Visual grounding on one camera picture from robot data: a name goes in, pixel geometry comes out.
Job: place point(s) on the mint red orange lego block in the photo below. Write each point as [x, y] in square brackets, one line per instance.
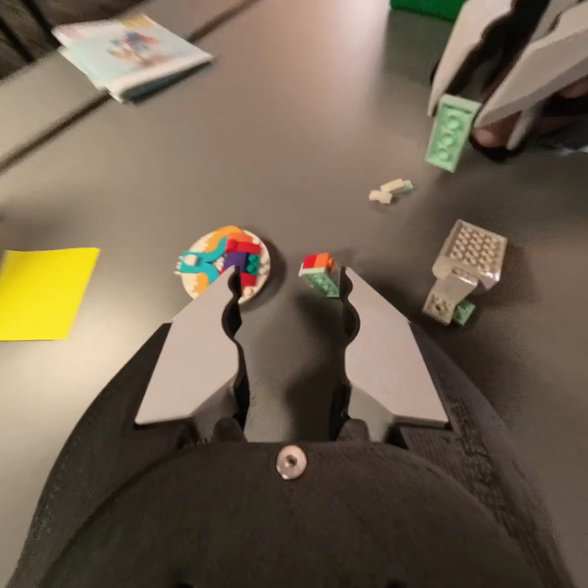
[321, 273]

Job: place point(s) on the white lego build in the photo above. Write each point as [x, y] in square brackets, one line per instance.
[468, 257]

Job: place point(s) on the yellow paper sheet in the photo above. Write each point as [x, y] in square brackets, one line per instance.
[41, 294]

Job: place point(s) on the mint green lego plate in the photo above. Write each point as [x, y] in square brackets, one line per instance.
[450, 133]

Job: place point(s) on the round white rainbow lego plate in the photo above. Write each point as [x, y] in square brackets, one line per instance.
[229, 257]

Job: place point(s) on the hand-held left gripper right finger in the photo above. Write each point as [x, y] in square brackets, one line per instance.
[395, 367]

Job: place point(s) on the green plastic bin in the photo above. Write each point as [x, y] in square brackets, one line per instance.
[422, 8]

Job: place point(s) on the small cream lego assembly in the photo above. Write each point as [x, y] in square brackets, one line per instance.
[388, 190]

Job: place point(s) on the person's right hand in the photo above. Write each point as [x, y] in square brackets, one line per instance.
[491, 133]

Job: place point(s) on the lego instruction booklet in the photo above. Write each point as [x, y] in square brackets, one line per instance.
[133, 55]

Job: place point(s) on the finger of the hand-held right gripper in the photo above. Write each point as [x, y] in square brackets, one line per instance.
[459, 41]
[542, 69]

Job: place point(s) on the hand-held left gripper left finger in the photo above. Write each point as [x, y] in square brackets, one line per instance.
[193, 367]

